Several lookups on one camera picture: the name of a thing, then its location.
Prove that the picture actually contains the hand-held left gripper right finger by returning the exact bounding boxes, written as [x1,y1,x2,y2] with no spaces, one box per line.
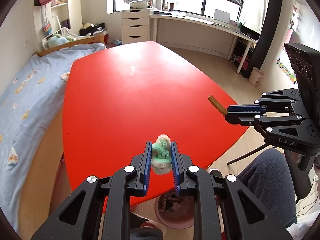
[171,141,293,240]

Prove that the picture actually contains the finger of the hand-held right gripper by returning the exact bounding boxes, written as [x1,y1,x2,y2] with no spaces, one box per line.
[225,112,304,133]
[226,89,302,117]

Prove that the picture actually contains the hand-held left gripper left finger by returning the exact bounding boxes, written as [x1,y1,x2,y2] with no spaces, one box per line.
[31,141,152,240]

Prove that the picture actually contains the green plush toy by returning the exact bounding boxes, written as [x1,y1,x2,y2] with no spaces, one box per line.
[151,134,173,175]

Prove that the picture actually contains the wooden block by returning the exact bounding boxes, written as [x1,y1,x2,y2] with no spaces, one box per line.
[208,94,237,125]

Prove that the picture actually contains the pink waste bin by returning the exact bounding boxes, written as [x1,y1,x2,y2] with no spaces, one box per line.
[154,189,195,229]

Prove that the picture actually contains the cream waste bin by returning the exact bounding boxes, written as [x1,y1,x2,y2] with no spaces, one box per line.
[249,67,264,87]

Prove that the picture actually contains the pink white slipper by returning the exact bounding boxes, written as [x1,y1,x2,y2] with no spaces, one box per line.
[209,169,223,180]

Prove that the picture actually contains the pink storage box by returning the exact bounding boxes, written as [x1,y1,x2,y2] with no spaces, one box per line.
[239,55,250,70]

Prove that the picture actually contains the person's leg in grey pants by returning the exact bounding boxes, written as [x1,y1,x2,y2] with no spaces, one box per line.
[236,149,299,230]

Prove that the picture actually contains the black curtain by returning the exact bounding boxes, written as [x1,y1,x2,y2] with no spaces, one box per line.
[244,0,284,79]

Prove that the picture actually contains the white rectangular board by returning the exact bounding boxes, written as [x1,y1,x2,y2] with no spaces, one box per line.
[214,9,230,22]

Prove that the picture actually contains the white desk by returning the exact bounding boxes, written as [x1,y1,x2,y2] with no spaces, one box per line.
[149,11,258,74]

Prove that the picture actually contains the white curtain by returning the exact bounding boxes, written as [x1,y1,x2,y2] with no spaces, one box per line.
[239,0,272,34]

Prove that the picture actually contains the bed with blue sheet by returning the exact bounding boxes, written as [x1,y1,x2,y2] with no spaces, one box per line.
[19,34,108,233]

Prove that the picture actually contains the white drawer unit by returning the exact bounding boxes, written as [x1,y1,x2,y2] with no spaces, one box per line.
[122,9,150,45]

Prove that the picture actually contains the black bag with yellow hat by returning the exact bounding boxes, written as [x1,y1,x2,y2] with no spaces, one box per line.
[79,23,105,37]

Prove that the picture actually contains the white basin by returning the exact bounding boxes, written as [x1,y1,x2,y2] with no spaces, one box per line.
[129,0,150,9]

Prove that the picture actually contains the blue green plush toys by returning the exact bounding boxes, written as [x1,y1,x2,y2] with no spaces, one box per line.
[47,34,77,48]

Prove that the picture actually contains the colourful wall sticker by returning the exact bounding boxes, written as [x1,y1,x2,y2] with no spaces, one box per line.
[276,59,299,84]

